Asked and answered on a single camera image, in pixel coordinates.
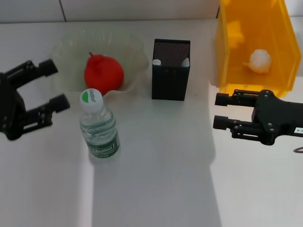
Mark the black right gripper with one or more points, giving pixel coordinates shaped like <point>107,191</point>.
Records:
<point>279,118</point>

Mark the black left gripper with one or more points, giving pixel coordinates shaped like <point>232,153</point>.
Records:
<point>11,111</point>

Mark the grey marker pen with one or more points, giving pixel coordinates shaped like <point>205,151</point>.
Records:
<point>185,63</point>

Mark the white paper ball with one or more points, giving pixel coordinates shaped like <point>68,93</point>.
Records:
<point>259,60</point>

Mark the clear green-label water bottle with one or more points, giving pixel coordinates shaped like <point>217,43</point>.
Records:
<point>99,132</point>

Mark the green utility knife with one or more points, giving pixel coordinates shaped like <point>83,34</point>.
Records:
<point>156,62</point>

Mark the black mesh pen holder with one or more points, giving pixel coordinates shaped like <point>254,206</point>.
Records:
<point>170,80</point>

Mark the green glass fruit bowl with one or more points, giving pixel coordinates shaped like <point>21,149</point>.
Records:
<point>132,59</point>

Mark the yellow plastic bin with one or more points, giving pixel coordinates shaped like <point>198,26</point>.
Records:
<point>258,35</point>

